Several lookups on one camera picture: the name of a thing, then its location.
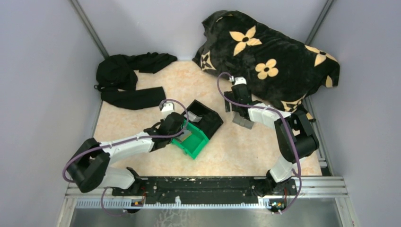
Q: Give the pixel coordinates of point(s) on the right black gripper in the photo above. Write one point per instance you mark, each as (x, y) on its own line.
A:
(229, 95)

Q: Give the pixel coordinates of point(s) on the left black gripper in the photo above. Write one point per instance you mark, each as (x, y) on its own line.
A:
(179, 131)

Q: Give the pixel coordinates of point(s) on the green plastic bin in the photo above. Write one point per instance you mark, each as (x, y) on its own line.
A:
(194, 144)

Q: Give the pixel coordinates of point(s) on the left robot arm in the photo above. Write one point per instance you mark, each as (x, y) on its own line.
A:
(90, 167)

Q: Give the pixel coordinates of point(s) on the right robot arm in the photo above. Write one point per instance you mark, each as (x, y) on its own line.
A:
(295, 135)

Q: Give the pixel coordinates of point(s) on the cards in black bin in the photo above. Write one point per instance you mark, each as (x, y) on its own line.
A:
(195, 118)

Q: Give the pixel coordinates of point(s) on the black plastic bin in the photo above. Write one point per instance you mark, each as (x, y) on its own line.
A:
(211, 121)

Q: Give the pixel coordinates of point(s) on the black floral plush blanket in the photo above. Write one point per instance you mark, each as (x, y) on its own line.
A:
(278, 69)

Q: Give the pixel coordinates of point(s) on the black cloth garment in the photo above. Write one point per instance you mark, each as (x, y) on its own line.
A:
(117, 80)

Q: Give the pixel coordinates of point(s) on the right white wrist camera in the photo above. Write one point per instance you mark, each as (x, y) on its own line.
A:
(237, 80)

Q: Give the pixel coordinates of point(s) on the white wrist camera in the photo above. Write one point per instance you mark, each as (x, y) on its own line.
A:
(237, 80)
(166, 107)

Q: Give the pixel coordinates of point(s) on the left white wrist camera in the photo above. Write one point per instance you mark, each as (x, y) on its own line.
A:
(166, 107)

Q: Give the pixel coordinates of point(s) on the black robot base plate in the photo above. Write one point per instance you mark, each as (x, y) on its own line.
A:
(206, 190)

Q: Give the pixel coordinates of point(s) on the aluminium frame rail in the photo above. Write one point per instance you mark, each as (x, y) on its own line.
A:
(307, 187)

